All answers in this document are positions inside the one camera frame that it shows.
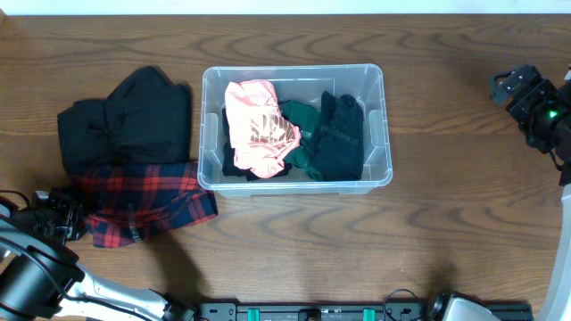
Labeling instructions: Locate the red navy plaid shirt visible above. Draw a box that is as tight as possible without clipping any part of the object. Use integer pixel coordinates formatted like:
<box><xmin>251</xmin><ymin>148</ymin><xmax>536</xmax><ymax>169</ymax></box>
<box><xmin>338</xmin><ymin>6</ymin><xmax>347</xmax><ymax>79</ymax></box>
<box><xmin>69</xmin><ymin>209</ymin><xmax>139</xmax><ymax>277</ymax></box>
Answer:
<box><xmin>69</xmin><ymin>162</ymin><xmax>219</xmax><ymax>248</ymax></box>

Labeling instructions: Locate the large black garment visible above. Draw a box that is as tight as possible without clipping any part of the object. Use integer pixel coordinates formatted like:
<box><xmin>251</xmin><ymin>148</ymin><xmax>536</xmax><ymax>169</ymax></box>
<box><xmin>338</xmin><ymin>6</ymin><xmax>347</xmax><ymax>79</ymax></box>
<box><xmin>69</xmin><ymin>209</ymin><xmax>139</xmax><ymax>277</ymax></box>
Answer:
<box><xmin>57</xmin><ymin>66</ymin><xmax>192</xmax><ymax>171</ymax></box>

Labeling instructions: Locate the black taped garment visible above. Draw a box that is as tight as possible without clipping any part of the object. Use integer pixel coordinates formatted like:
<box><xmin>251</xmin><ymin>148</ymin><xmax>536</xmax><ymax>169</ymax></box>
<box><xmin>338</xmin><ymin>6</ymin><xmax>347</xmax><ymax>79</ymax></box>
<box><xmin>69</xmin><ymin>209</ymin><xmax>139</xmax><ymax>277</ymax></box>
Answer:
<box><xmin>220</xmin><ymin>109</ymin><xmax>294</xmax><ymax>182</ymax></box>

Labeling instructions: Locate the dark navy garment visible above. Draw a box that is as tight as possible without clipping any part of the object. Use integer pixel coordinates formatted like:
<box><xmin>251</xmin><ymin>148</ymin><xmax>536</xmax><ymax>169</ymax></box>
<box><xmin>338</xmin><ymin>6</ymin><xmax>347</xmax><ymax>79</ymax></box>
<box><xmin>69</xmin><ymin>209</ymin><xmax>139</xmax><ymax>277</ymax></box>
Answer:
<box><xmin>310</xmin><ymin>91</ymin><xmax>364</xmax><ymax>181</ymax></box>

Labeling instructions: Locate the pink printed t-shirt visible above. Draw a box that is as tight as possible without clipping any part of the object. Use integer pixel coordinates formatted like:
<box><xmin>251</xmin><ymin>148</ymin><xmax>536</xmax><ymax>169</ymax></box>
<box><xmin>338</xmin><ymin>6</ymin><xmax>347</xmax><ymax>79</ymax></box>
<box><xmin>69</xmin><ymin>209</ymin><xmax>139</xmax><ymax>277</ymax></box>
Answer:
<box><xmin>225</xmin><ymin>79</ymin><xmax>302</xmax><ymax>178</ymax></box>

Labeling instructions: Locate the dark green taped garment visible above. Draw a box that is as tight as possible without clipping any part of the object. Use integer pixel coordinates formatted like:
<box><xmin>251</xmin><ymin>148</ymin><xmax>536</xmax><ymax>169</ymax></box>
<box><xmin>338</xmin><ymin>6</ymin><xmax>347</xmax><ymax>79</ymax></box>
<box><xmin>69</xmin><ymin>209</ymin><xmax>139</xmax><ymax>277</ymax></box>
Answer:
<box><xmin>279</xmin><ymin>101</ymin><xmax>323</xmax><ymax>181</ymax></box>

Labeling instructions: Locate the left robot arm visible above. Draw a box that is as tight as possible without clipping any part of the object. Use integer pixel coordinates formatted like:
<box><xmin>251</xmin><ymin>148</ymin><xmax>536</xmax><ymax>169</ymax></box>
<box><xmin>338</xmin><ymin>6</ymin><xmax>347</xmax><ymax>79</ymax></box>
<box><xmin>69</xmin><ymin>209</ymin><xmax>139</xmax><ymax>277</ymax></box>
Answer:
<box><xmin>1</xmin><ymin>190</ymin><xmax>200</xmax><ymax>320</ymax></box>

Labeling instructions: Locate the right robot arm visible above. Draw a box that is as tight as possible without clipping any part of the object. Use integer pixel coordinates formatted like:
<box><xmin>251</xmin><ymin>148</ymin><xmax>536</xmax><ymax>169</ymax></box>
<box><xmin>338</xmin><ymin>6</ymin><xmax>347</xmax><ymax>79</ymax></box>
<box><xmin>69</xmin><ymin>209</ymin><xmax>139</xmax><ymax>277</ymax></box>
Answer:
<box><xmin>420</xmin><ymin>64</ymin><xmax>570</xmax><ymax>321</ymax></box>

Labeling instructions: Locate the clear plastic storage bin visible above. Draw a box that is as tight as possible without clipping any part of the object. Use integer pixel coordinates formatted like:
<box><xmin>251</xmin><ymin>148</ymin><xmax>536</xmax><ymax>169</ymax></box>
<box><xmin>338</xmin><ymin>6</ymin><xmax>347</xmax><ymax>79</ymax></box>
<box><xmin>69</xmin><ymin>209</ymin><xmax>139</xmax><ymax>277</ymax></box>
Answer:
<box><xmin>197</xmin><ymin>63</ymin><xmax>393</xmax><ymax>197</ymax></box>

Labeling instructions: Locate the black mounting rail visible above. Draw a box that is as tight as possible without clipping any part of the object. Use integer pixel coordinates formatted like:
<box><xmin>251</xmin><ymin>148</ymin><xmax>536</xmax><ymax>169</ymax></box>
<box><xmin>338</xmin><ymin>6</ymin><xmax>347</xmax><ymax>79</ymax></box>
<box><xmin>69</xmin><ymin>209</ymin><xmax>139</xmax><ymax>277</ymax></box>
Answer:
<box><xmin>196</xmin><ymin>299</ymin><xmax>534</xmax><ymax>321</ymax></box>

